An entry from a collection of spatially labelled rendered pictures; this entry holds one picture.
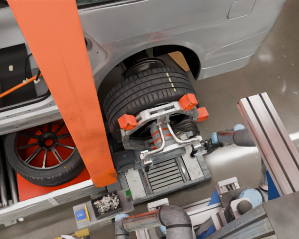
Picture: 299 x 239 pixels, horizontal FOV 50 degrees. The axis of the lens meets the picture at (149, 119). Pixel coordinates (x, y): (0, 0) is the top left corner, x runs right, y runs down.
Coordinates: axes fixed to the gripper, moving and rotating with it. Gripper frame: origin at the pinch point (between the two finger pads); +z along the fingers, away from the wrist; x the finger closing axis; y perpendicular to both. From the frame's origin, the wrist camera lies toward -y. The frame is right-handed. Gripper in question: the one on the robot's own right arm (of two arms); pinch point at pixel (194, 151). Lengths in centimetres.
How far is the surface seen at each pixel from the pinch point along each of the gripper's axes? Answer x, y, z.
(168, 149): -2.4, 15.0, 19.2
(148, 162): 1.0, 12.0, 33.7
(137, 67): -68, 16, 18
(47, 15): -5, 142, 63
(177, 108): -21.5, 29.0, 7.2
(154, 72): -48, 35, 13
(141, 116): -24.0, 27.2, 30.1
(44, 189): -25, -56, 112
